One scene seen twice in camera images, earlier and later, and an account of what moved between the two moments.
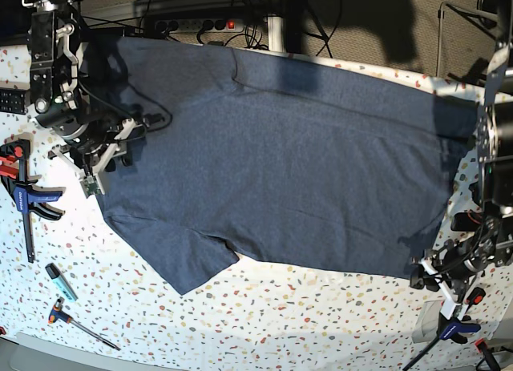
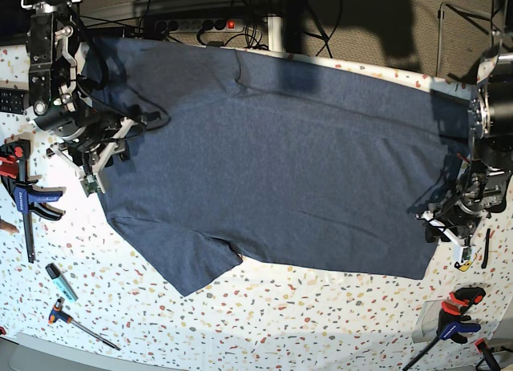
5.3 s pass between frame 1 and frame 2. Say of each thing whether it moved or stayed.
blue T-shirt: stayed
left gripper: moved
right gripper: stayed
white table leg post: stayed
